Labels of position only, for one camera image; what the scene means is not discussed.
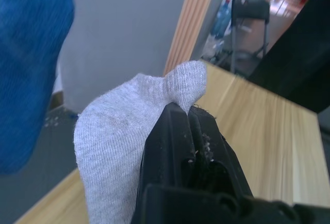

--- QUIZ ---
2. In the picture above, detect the blue sock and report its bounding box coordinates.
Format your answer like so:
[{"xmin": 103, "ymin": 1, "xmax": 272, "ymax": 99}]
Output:
[{"xmin": 0, "ymin": 0, "xmax": 76, "ymax": 175}]

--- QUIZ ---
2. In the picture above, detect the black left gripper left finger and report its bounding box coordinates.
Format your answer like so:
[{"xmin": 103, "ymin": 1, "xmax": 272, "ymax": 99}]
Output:
[{"xmin": 131, "ymin": 104, "xmax": 196, "ymax": 224}]

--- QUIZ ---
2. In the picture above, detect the light grey sock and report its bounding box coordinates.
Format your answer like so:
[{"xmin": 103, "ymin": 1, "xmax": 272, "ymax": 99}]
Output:
[{"xmin": 73, "ymin": 60, "xmax": 208, "ymax": 224}]

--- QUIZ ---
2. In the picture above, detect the blue water bottle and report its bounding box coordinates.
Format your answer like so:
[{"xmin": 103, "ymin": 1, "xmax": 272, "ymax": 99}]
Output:
[{"xmin": 211, "ymin": 0, "xmax": 232, "ymax": 39}]

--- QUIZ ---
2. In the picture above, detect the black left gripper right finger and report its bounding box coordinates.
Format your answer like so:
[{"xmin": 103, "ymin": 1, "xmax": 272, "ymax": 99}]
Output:
[{"xmin": 189, "ymin": 106, "xmax": 255, "ymax": 199}]

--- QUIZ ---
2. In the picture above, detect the ribbed wooden wall panel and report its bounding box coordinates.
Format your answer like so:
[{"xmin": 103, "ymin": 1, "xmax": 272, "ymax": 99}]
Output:
[{"xmin": 163, "ymin": 0, "xmax": 220, "ymax": 76}]

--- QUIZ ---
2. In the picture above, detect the black hanger stand frame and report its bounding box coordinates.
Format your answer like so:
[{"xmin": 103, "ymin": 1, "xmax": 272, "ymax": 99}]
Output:
[{"xmin": 246, "ymin": 0, "xmax": 330, "ymax": 114}]

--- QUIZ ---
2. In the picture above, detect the black folding chair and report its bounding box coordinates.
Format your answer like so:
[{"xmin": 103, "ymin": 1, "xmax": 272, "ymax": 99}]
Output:
[{"xmin": 230, "ymin": 0, "xmax": 271, "ymax": 75}]

